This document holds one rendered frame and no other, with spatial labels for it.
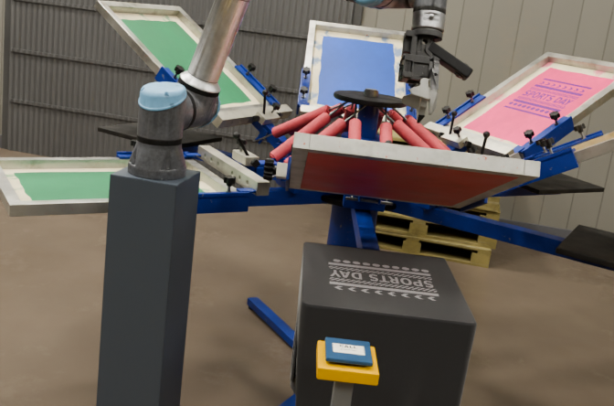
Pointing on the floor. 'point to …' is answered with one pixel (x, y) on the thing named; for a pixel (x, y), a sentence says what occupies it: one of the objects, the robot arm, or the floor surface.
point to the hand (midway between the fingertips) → (427, 120)
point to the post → (344, 375)
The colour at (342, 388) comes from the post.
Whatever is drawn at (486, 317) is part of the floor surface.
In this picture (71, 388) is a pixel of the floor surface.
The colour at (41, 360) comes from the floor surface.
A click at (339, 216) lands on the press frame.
